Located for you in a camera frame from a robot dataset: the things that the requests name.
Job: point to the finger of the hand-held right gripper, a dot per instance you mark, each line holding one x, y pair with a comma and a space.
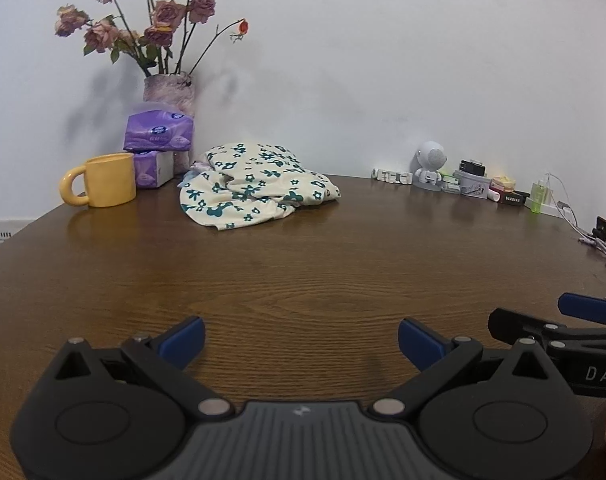
513, 325
585, 307

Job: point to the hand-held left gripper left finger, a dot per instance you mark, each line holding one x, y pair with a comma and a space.
185, 341

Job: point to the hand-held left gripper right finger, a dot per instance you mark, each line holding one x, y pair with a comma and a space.
419, 341

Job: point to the cream green-flowered garment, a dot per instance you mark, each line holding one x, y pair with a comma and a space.
253, 195

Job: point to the black phone stand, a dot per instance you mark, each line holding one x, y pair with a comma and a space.
603, 227

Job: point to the white power strip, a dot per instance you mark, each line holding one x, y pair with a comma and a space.
553, 208

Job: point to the green bottle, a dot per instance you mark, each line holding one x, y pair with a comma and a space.
536, 200

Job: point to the black box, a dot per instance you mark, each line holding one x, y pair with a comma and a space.
513, 199

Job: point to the white and red tube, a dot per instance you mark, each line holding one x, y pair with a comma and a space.
494, 195

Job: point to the yellow and pink box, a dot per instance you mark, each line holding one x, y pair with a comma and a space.
503, 182

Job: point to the green and white packets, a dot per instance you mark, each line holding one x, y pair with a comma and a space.
450, 183

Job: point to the black charger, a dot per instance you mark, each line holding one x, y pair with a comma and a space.
472, 167

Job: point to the purple tissue pack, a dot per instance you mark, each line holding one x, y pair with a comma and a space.
150, 170
155, 132

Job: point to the pink floral garment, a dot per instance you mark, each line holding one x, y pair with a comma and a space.
198, 166

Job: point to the yellow mug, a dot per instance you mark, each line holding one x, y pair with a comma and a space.
110, 180

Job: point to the white robot speaker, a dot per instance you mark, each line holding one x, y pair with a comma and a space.
430, 155

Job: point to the purple fuzzy vase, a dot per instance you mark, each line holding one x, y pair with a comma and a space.
168, 90

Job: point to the dried rose bouquet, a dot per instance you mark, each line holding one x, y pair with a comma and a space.
168, 12

